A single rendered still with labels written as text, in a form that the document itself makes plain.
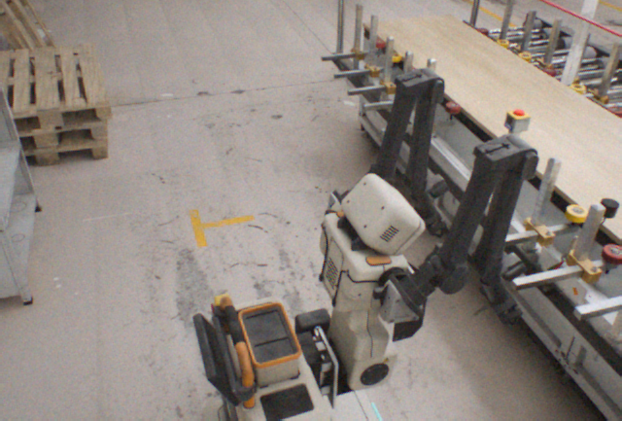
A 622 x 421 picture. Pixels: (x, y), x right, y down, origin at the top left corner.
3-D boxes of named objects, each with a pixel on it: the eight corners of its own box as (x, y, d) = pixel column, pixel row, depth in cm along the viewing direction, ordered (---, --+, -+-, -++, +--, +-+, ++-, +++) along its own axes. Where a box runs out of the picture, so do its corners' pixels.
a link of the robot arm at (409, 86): (394, 63, 174) (409, 77, 166) (431, 65, 179) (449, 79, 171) (359, 189, 197) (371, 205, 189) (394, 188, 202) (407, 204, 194)
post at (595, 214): (562, 306, 232) (598, 208, 205) (556, 299, 235) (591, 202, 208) (570, 304, 233) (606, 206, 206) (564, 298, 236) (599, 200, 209)
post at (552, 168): (526, 257, 249) (554, 160, 222) (521, 252, 252) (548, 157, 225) (533, 255, 250) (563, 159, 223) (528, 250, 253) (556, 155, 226)
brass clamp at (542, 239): (540, 247, 237) (543, 237, 234) (520, 228, 247) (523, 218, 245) (553, 244, 238) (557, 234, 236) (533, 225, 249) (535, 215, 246)
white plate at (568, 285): (579, 309, 222) (586, 290, 216) (535, 264, 242) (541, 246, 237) (580, 309, 222) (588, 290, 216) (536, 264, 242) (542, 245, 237)
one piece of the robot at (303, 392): (254, 561, 198) (242, 403, 151) (221, 419, 240) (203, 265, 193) (347, 525, 208) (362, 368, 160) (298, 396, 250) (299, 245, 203)
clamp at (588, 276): (586, 284, 216) (590, 274, 213) (562, 261, 226) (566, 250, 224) (600, 281, 217) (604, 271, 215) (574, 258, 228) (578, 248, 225)
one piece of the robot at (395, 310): (387, 325, 159) (396, 294, 153) (379, 311, 162) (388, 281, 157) (419, 319, 162) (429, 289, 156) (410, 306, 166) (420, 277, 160)
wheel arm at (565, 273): (515, 293, 211) (517, 284, 209) (509, 287, 214) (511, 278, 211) (616, 269, 223) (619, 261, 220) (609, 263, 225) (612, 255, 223)
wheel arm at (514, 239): (484, 253, 233) (486, 244, 231) (479, 247, 236) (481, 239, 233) (576, 233, 245) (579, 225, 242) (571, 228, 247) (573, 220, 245)
